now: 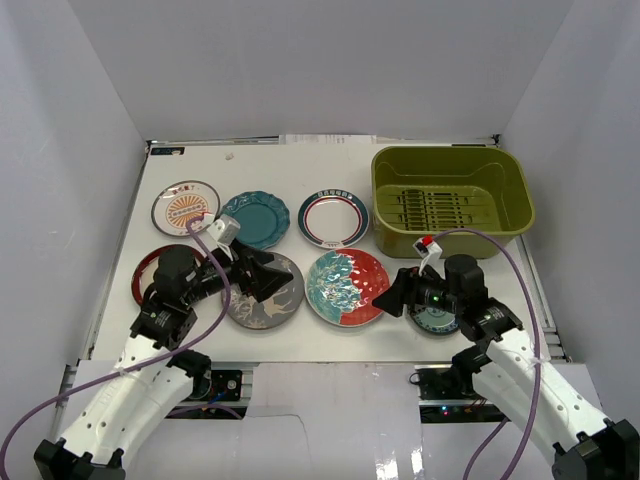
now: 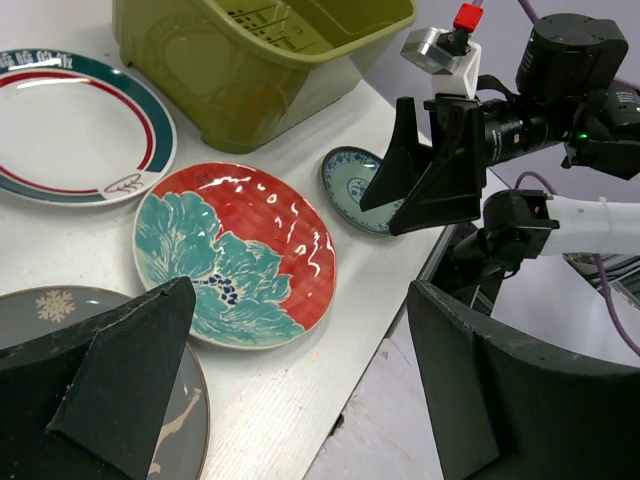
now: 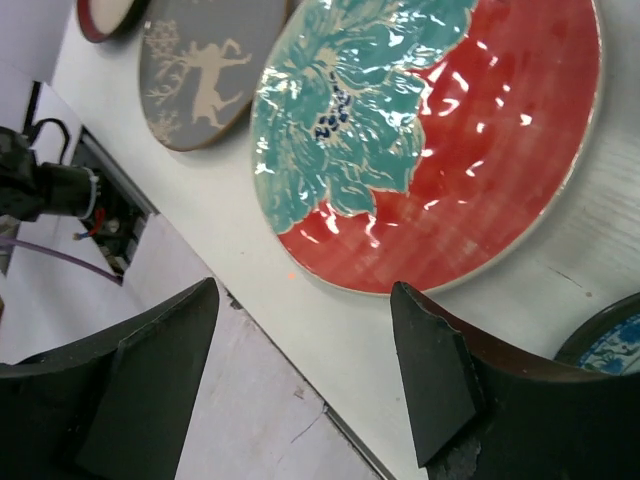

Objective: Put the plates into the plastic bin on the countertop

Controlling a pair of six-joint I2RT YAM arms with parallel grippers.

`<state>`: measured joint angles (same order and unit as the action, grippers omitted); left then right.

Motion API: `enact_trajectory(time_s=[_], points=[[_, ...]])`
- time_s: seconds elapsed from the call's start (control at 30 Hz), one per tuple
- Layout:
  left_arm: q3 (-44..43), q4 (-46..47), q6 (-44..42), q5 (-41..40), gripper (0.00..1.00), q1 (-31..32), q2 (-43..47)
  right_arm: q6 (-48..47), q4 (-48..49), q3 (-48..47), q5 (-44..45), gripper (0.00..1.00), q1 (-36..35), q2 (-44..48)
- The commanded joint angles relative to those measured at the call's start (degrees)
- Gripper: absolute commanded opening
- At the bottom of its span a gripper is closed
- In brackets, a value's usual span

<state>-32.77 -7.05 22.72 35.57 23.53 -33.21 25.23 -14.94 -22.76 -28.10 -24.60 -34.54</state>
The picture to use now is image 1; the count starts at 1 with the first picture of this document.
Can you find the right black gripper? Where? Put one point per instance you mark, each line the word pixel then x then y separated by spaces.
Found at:
pixel 405 289

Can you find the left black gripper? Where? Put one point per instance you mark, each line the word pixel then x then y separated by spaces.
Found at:
pixel 245 271

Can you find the small teal patterned plate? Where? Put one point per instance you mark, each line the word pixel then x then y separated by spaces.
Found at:
pixel 434 321

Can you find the grey deer plate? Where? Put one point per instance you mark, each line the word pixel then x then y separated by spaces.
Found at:
pixel 276 310

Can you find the teal scalloped plate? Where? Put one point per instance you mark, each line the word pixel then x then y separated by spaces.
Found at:
pixel 264 218

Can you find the red and teal floral plate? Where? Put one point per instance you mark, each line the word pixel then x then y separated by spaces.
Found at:
pixel 342 284

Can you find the white plate teal red rim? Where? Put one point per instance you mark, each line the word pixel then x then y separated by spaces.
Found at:
pixel 333 219

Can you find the orange sunburst white plate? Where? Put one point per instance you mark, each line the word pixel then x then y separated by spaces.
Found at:
pixel 181 202

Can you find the dark red round plate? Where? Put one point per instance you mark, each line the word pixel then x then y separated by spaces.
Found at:
pixel 145 272

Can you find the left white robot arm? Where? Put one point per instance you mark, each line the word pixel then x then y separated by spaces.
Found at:
pixel 153 373

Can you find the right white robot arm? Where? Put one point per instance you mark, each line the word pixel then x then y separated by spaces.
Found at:
pixel 504 366

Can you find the olive green plastic bin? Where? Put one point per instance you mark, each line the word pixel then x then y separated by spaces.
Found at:
pixel 421 191

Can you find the white papers at back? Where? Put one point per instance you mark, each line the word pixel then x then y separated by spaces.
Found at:
pixel 327 139

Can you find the dark label sticker left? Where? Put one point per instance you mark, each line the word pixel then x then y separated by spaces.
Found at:
pixel 166 151

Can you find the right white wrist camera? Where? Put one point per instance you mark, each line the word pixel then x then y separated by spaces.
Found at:
pixel 428 250

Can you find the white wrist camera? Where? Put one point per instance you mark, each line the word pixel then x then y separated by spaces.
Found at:
pixel 428 250
pixel 224 230

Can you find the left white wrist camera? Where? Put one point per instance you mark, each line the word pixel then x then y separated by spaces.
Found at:
pixel 224 230

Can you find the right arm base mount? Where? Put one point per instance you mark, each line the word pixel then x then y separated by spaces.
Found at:
pixel 444 399

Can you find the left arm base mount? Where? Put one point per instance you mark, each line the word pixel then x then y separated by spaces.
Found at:
pixel 216 395

